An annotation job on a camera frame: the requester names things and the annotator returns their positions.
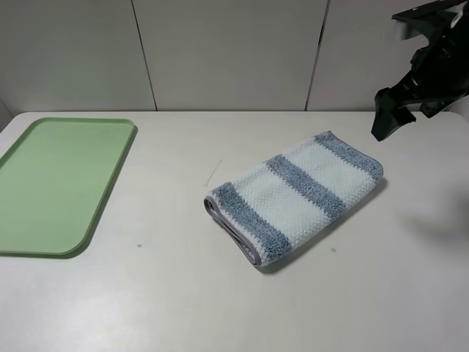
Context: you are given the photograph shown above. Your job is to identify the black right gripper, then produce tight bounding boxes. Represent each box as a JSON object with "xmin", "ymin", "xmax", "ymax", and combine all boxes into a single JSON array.
[{"xmin": 371, "ymin": 1, "xmax": 468, "ymax": 142}]

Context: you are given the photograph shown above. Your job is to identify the blue white striped towel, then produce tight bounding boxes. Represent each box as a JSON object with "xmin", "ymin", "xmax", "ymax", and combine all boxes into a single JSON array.
[{"xmin": 204, "ymin": 131, "xmax": 383, "ymax": 267}]

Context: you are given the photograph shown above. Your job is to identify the green plastic tray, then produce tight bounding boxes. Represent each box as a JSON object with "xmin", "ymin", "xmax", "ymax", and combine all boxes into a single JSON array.
[{"xmin": 1, "ymin": 117, "xmax": 137, "ymax": 257}]

